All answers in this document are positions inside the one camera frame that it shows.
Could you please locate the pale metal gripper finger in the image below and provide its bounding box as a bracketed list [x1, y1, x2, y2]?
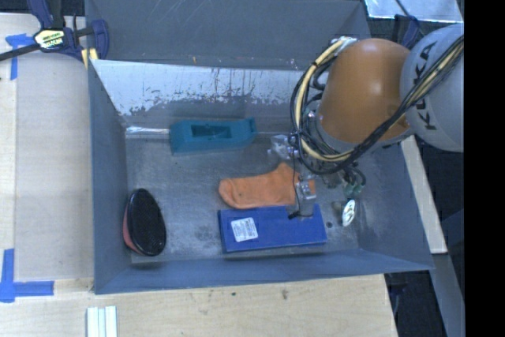
[269, 133, 299, 161]
[294, 176, 317, 219]

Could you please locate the blue box with white label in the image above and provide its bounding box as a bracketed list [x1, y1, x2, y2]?
[217, 204, 328, 254]

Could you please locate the teal plastic hollow block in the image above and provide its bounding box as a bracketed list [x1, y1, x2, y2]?
[168, 116, 260, 155]

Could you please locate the orange sock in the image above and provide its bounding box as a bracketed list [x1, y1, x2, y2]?
[218, 162, 317, 210]

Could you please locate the grey metal bin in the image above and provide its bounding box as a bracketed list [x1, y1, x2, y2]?
[82, 0, 436, 295]

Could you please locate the black and red oval brush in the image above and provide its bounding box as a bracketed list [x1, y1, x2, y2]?
[122, 188, 167, 257]

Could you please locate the black cylinder on white bracket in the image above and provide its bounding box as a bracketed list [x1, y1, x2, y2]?
[331, 197, 357, 228]

